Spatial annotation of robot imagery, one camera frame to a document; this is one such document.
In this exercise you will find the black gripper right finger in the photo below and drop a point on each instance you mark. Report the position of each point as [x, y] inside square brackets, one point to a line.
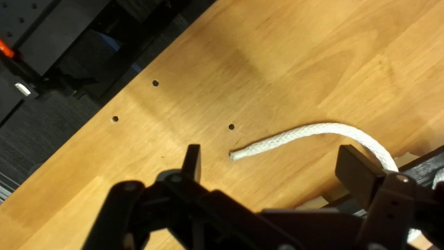
[393, 203]

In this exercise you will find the orange black bar clamp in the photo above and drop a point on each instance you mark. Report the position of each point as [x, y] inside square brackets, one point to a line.
[4, 48]

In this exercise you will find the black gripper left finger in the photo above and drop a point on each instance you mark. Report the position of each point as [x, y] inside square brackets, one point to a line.
[185, 208]

